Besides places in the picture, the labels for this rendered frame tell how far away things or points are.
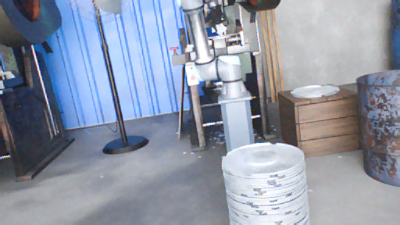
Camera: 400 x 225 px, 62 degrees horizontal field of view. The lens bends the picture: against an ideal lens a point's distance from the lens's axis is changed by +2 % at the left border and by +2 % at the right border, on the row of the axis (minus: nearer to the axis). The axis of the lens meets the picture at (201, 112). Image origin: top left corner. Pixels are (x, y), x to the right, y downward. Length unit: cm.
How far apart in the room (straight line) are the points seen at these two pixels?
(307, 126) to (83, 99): 259
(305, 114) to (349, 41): 231
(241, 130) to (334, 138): 59
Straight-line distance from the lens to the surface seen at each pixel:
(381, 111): 169
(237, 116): 183
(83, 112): 390
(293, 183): 115
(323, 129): 209
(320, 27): 408
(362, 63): 433
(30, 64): 307
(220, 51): 242
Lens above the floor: 81
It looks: 13 degrees down
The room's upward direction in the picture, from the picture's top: 9 degrees counter-clockwise
